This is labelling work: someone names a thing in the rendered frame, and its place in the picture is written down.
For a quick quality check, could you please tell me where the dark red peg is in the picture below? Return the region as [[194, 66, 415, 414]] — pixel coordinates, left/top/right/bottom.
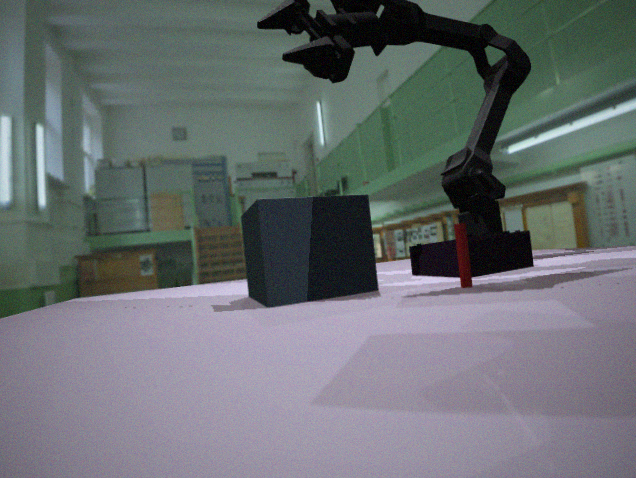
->
[[454, 223, 473, 288]]

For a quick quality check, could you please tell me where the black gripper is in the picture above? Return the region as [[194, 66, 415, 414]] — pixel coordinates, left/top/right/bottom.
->
[[257, 0, 360, 83]]

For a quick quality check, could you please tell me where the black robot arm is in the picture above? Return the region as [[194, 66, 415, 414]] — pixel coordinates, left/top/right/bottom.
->
[[330, 0, 531, 238]]

